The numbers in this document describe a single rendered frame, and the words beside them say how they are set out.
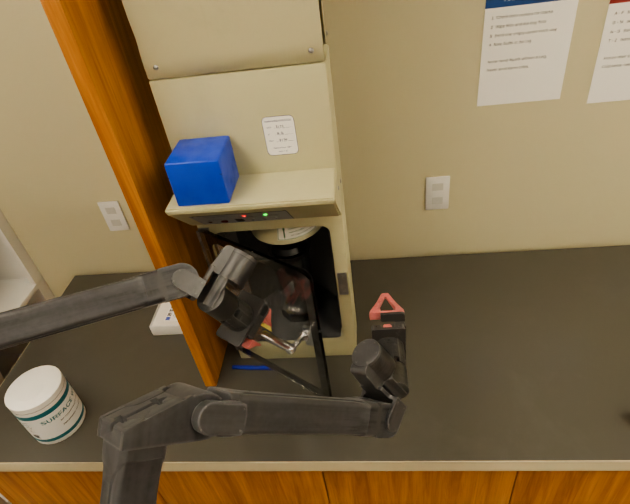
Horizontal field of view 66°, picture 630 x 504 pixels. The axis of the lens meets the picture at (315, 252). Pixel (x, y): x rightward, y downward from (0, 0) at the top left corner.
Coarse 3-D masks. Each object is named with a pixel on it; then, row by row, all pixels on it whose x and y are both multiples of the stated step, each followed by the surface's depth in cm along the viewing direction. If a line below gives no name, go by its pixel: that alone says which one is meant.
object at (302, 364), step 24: (216, 240) 103; (264, 264) 97; (288, 264) 93; (264, 288) 102; (288, 288) 96; (312, 288) 92; (288, 312) 102; (312, 312) 96; (288, 336) 108; (312, 336) 101; (264, 360) 124; (288, 360) 115; (312, 360) 108; (312, 384) 114
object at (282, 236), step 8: (256, 232) 113; (264, 232) 111; (272, 232) 110; (280, 232) 109; (288, 232) 109; (296, 232) 109; (304, 232) 110; (312, 232) 111; (264, 240) 111; (272, 240) 110; (280, 240) 110; (288, 240) 110; (296, 240) 110
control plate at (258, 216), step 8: (200, 216) 94; (208, 216) 94; (216, 216) 94; (224, 216) 94; (232, 216) 95; (240, 216) 95; (248, 216) 95; (256, 216) 96; (264, 216) 96; (272, 216) 97; (280, 216) 97; (288, 216) 97
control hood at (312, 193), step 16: (240, 176) 97; (256, 176) 96; (272, 176) 96; (288, 176) 95; (304, 176) 94; (320, 176) 93; (336, 176) 93; (240, 192) 92; (256, 192) 91; (272, 192) 91; (288, 192) 90; (304, 192) 89; (320, 192) 89; (336, 192) 91; (176, 208) 90; (192, 208) 90; (208, 208) 90; (224, 208) 89; (240, 208) 89; (256, 208) 89; (272, 208) 89; (288, 208) 90; (304, 208) 91; (320, 208) 91; (336, 208) 92; (192, 224) 102; (208, 224) 103
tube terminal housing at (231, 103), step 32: (320, 64) 83; (160, 96) 89; (192, 96) 88; (224, 96) 88; (256, 96) 88; (288, 96) 87; (320, 96) 87; (192, 128) 92; (224, 128) 92; (256, 128) 91; (320, 128) 91; (256, 160) 96; (288, 160) 95; (320, 160) 95; (224, 224) 106; (256, 224) 105; (288, 224) 105; (320, 224) 104; (352, 288) 127; (352, 320) 122; (352, 352) 130
